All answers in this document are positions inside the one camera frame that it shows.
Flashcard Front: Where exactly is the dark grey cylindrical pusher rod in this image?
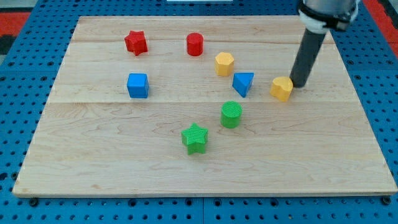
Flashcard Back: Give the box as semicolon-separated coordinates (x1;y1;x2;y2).
290;29;326;88

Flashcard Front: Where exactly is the yellow heart block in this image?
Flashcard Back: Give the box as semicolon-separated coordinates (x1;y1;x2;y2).
270;77;294;102

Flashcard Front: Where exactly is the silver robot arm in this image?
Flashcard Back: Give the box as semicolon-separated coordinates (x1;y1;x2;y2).
290;0;360;88

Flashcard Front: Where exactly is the green star block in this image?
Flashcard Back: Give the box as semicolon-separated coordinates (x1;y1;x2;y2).
181;123;208;155

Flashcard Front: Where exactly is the red star block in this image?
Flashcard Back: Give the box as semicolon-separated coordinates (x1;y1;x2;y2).
124;30;148;56

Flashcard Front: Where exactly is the blue triangle block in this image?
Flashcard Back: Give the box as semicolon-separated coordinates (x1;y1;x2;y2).
232;72;254;98

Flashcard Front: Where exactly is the yellow hexagon block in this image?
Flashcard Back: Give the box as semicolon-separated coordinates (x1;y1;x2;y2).
215;52;234;77

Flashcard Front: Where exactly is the green cylinder block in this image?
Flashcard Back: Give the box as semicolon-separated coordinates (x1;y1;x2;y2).
220;101;243;129

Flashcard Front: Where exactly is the red cylinder block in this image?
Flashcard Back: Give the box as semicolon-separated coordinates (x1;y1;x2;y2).
186;32;204;56

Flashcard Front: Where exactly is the blue cube block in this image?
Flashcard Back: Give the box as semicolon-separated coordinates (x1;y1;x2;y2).
126;73;149;98

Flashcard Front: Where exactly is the light wooden board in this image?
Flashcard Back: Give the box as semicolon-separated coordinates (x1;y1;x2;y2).
12;16;397;198

